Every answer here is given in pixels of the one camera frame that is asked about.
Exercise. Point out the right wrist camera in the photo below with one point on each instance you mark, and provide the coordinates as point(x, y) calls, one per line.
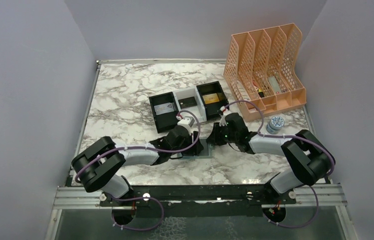
point(224, 113)

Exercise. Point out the blue white tape roll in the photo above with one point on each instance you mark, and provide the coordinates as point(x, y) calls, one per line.
point(275, 124)

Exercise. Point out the black mounting rail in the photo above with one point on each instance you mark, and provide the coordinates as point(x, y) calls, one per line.
point(260, 194)

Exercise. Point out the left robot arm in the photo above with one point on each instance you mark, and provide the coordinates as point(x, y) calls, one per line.
point(97, 165)

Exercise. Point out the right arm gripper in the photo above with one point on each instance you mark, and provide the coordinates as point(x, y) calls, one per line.
point(214, 138)

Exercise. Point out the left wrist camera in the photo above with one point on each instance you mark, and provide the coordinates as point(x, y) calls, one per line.
point(185, 121)

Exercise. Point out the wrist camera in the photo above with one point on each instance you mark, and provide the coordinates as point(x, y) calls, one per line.
point(224, 113)
point(185, 121)

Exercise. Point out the black tray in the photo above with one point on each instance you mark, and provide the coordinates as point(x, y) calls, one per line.
point(212, 110)
point(167, 121)

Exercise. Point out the orange file organizer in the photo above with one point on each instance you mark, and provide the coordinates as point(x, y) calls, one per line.
point(253, 57)

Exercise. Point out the black card in tray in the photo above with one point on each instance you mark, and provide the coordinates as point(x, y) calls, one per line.
point(187, 102)

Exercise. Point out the black tray right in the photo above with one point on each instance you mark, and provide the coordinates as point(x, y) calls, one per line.
point(212, 110)

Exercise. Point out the white tray middle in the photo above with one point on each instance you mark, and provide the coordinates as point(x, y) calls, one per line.
point(199, 110)

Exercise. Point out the black tray left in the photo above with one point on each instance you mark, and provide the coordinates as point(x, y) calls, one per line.
point(167, 121)

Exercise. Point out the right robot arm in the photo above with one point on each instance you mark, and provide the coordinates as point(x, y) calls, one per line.
point(308, 159)

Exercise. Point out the yellow marker in organizer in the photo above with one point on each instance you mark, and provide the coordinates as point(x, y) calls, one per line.
point(260, 92)

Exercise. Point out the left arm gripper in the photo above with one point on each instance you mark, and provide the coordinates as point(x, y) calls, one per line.
point(195, 150)

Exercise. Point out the green card holder wallet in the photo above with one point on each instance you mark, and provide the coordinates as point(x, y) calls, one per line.
point(206, 153)

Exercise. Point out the grey item in organizer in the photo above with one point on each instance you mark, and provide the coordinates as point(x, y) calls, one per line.
point(275, 85)

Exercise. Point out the gold card in tray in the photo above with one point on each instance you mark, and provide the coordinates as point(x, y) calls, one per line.
point(211, 98)

